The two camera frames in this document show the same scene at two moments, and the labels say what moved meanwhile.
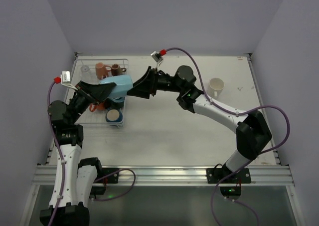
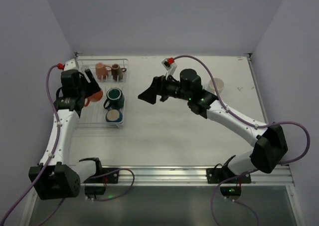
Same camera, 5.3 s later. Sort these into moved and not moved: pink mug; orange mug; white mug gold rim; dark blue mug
Moved: orange mug
Not moved: dark blue mug; white mug gold rim; pink mug
